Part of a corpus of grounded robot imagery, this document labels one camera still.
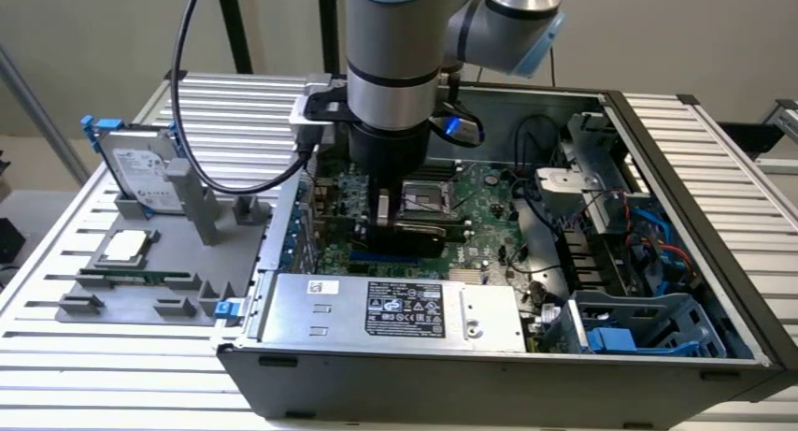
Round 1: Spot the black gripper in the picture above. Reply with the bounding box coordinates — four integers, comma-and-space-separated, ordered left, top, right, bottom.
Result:
347, 121, 432, 227

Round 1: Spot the black graphics card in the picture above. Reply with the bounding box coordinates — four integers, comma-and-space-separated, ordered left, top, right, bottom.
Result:
363, 219, 468, 260

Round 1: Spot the CPU socket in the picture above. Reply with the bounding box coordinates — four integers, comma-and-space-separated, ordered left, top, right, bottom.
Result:
399, 179, 457, 218

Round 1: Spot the green motherboard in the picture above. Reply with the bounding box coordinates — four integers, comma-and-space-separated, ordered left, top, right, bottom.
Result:
296, 160, 541, 288

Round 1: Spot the black stand pole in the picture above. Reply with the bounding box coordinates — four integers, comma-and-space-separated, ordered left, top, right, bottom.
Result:
209, 0, 255, 75
315, 0, 343, 75

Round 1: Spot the silver metal drive cage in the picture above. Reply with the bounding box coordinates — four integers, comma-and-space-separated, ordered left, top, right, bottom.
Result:
533, 111, 651, 234

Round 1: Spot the silver power supply unit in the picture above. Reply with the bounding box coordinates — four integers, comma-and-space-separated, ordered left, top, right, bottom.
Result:
256, 272, 529, 353

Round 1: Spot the grey parts rack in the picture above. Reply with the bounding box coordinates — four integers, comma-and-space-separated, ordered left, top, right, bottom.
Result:
53, 158, 271, 328

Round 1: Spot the silver hard disk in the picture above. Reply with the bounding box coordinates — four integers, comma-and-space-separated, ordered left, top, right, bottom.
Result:
101, 131, 183, 216

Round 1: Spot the silver CPU chip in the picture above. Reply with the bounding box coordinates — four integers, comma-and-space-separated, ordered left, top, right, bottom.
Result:
101, 229, 156, 265

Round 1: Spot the hard disk drive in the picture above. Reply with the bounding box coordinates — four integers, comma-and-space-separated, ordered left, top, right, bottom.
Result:
80, 114, 188, 220

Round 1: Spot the green RAM stick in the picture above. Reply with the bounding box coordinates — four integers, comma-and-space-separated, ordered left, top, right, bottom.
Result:
76, 268, 193, 283

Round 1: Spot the black open PC case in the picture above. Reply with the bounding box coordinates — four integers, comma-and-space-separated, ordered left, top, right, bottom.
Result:
215, 81, 788, 422

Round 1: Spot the grey-blue plastic disk bay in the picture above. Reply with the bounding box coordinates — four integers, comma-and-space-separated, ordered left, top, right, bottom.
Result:
556, 289, 730, 358

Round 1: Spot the grey metal pole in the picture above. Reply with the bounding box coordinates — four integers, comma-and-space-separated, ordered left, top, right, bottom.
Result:
0, 42, 89, 185

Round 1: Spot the black box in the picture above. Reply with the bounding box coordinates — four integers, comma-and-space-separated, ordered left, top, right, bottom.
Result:
714, 121, 782, 155

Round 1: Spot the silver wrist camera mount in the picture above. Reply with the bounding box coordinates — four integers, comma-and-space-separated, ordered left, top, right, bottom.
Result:
288, 73, 351, 148

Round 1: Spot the black internal cable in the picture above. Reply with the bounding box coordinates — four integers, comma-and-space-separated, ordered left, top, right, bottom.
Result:
511, 114, 563, 173

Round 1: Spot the black camera cable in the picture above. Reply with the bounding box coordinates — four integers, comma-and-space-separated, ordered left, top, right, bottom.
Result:
169, 0, 313, 194

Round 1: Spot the blue wire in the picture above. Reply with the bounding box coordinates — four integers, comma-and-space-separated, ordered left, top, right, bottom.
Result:
627, 205, 694, 287

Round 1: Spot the red wire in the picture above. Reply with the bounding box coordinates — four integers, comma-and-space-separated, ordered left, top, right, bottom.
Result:
647, 243, 694, 282

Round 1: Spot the aluminium profile frame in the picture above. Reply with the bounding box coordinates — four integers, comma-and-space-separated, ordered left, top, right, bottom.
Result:
754, 97, 798, 171

